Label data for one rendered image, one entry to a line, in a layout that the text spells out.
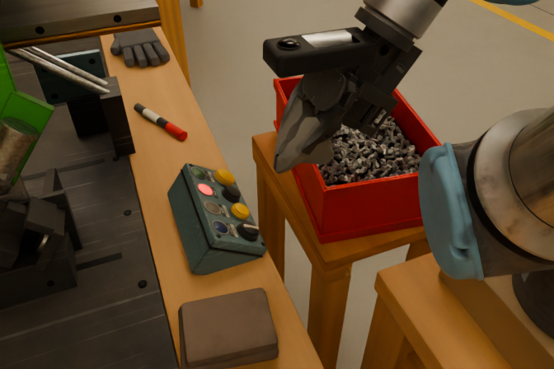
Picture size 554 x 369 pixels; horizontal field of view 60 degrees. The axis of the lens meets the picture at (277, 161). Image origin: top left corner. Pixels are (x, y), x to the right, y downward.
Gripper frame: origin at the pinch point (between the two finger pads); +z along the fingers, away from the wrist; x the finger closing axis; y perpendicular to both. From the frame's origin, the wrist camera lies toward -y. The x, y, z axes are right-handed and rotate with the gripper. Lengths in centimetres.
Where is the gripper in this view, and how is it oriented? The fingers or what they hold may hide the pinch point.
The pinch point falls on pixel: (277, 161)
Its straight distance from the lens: 57.9
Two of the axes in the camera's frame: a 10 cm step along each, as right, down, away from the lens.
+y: 7.7, 2.4, 5.9
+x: -3.7, -5.9, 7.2
